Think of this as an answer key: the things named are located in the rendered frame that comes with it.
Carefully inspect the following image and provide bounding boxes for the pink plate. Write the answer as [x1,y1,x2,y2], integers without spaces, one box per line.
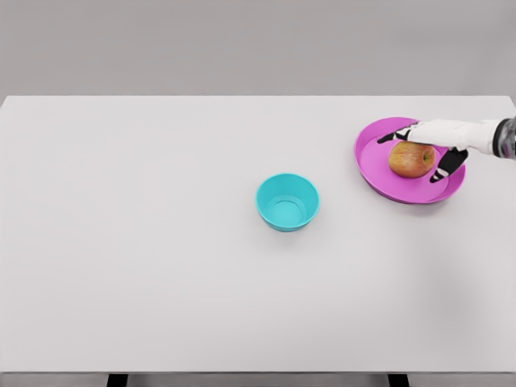
[354,116,467,205]

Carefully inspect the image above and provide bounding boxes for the red-yellow apple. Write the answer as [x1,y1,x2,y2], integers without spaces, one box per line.
[388,141,437,179]

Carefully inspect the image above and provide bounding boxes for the blue bowl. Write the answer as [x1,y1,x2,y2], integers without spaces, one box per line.
[255,173,320,232]

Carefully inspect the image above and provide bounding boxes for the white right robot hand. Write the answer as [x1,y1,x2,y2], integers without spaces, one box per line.
[377,119,470,185]

